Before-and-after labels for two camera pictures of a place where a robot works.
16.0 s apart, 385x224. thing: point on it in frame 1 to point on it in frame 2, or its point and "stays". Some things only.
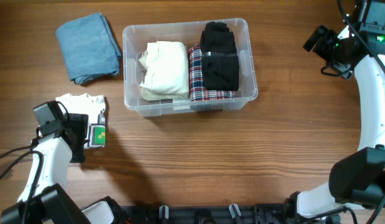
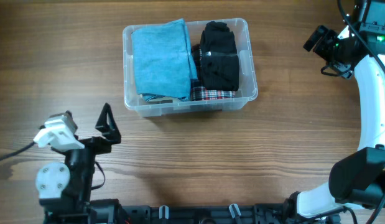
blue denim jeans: (89, 48) to (164, 63)
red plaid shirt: (198, 90) stays
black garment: (219, 58) stays
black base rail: (231, 214) stays
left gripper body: (79, 123) to (83, 160)
